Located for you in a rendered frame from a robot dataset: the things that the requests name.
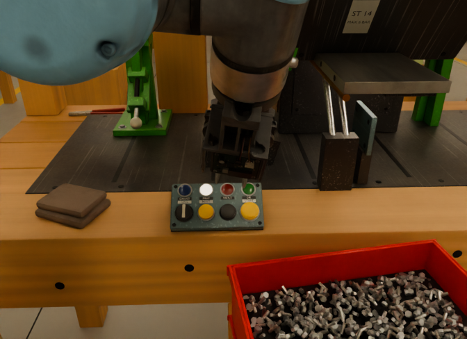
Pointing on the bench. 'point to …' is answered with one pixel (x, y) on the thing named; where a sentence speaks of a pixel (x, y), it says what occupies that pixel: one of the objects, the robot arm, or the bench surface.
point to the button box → (216, 224)
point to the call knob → (183, 212)
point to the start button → (249, 210)
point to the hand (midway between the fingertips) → (233, 164)
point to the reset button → (206, 211)
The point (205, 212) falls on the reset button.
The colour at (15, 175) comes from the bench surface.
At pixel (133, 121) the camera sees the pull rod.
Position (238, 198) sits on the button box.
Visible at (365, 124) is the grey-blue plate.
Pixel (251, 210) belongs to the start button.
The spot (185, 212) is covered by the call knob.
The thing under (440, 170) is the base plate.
